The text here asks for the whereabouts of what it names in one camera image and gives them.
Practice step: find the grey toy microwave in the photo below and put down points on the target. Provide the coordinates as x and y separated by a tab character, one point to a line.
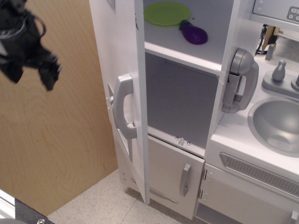
278	10

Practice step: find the grey toy sink basin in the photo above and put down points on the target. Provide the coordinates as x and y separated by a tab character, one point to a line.
274	122

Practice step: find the grey ice dispenser panel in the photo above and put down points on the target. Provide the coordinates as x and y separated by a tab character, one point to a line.
127	144

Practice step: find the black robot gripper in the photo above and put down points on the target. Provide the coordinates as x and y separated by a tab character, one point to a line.
20	44

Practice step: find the white lower freezer door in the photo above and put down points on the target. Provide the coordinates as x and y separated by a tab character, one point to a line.
166	163

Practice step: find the grey oven vent panel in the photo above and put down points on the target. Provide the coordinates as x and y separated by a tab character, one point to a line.
260	174

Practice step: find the purple toy eggplant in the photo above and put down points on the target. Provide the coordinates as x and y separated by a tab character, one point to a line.
193	34

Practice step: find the white toy kitchen cabinet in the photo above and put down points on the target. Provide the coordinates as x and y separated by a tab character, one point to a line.
185	86

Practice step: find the white oven door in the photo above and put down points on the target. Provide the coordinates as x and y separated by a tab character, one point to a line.
229	199

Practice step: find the grey toy faucet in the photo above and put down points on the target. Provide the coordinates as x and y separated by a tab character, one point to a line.
278	81

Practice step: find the aluminium frame with black base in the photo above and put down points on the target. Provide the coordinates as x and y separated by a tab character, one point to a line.
13	211

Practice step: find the green toy plate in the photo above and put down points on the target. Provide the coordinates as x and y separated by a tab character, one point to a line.
166	13

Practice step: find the white fridge door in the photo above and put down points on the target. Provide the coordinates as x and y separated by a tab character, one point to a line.
119	32

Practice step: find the grey upper door handle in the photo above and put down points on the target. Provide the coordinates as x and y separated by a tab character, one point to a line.
123	87

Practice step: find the grey toy wall phone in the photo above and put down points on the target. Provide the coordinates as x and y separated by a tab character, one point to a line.
242	81

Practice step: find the plywood back panel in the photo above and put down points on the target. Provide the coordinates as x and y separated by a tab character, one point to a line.
56	144

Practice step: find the grey lower door handle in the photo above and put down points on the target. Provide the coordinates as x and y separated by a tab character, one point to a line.
183	187

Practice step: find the grey door handle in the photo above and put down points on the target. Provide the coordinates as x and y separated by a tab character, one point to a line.
183	187
123	87

